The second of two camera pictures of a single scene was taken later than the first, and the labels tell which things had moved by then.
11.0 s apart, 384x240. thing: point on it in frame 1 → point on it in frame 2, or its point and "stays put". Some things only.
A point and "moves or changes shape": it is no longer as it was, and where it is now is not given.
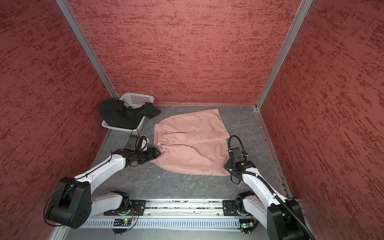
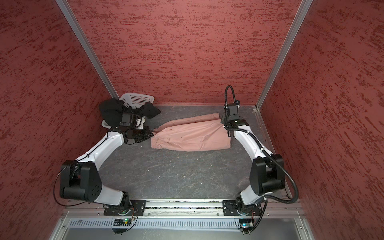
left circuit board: (125, 222) stays put
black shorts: (114, 112) stays put
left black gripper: (150, 153) → (147, 134)
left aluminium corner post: (76, 27) stays put
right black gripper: (227, 167) → (224, 120)
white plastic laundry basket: (135, 100) stays put
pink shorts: (195, 142) moves or changes shape
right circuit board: (246, 223) stays put
